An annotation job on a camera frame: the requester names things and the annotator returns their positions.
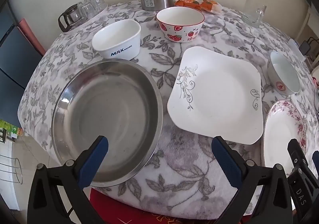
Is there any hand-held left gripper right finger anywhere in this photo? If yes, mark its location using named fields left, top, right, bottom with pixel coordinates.
left=211, top=135, right=292, bottom=224

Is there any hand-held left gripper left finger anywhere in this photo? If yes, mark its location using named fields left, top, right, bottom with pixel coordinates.
left=27, top=135, right=109, bottom=224

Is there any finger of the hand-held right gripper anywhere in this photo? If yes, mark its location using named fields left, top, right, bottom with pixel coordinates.
left=311, top=150, right=319, bottom=182
left=287, top=139, right=315, bottom=217

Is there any pink floral round plate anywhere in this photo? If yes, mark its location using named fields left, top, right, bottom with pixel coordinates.
left=261, top=99, right=307, bottom=177

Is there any stainless steel basin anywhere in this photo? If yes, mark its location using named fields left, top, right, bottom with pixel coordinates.
left=51, top=60, right=163, bottom=188

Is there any white square plate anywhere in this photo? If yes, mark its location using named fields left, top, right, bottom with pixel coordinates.
left=167, top=46, right=264, bottom=145

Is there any pale blue bowl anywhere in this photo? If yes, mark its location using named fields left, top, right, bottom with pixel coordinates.
left=267, top=51, right=301, bottom=95

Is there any white bowl with blue print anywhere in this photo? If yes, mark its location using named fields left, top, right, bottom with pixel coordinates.
left=92, top=20, right=142, bottom=60

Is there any strawberry print bowl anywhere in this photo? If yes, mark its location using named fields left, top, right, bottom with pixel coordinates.
left=156, top=7, right=205, bottom=43

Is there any green box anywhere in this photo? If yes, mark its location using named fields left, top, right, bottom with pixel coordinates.
left=0, top=119, right=24, bottom=143

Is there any black charger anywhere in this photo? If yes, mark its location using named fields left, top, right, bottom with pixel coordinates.
left=299, top=41, right=311, bottom=55

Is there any dark refrigerator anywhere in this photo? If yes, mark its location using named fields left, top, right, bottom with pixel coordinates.
left=0, top=5, right=45, bottom=127

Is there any pink board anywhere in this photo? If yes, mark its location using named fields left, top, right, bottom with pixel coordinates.
left=17, top=18, right=46, bottom=57

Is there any clear glass mug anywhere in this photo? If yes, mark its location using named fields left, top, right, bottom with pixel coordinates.
left=240, top=0, right=267, bottom=27

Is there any small clear drinking glass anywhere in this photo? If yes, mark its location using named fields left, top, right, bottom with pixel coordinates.
left=83, top=0, right=105, bottom=9
left=80, top=2, right=100, bottom=19

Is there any orange snack packet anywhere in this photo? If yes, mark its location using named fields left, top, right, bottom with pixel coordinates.
left=174, top=0, right=202, bottom=11
left=199, top=0, right=222, bottom=15

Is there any metal wire rack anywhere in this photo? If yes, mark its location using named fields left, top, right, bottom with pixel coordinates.
left=0, top=155, right=24, bottom=185

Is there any glass teapot with black handle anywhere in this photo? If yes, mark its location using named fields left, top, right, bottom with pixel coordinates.
left=58, top=2, right=85, bottom=33

